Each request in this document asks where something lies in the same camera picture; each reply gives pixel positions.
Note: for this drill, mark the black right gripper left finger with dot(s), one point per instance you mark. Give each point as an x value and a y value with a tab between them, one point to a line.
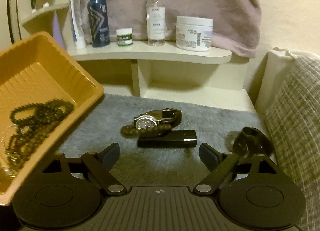
99	166

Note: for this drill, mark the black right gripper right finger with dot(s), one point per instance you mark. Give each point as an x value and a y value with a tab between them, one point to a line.
220	166

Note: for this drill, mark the black rectangular stick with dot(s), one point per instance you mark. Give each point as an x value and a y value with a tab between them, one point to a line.
174	139

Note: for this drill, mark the orange plastic tray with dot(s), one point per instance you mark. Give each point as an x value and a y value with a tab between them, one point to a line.
37	70

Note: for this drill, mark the cream wooden shelf unit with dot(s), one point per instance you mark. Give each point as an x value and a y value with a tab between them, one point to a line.
213	78

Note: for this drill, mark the grey checked cushion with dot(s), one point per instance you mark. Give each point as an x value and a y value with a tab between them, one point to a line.
293	123

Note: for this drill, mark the small green white jar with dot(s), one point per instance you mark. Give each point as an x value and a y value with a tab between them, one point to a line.
124	37

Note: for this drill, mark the large white cream jar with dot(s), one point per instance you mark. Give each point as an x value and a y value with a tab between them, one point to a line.
194	33

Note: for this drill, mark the lilac tube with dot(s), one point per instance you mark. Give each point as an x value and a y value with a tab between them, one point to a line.
57	34

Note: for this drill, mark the dark blue spray bottle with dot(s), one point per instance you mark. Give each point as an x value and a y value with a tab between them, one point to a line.
98	23

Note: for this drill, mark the mauve hanging towel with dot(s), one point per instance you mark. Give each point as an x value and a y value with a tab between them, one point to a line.
236	23

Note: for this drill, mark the clear spray bottle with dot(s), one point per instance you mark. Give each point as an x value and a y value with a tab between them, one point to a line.
155	18

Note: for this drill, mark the blue white tube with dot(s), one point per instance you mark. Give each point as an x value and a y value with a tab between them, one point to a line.
76	24

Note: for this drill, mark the lying black white stick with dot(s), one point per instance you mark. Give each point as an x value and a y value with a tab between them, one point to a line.
45	5

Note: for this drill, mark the standing black white stick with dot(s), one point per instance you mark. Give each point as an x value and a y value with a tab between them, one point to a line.
33	6

